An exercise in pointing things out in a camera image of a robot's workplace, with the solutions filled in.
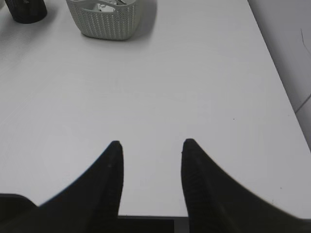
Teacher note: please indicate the white waste paper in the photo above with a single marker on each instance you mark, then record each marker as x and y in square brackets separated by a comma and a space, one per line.
[107, 8]

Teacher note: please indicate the black mesh pen holder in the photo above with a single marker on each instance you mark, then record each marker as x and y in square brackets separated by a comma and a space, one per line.
[27, 11]

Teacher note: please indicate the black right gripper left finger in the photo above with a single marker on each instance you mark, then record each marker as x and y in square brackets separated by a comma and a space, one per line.
[89, 205]

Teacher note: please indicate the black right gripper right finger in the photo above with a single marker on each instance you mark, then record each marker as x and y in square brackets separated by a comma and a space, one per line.
[216, 203]

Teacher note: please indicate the pale green plastic basket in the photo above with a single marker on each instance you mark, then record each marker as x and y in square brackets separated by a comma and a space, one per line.
[118, 25]

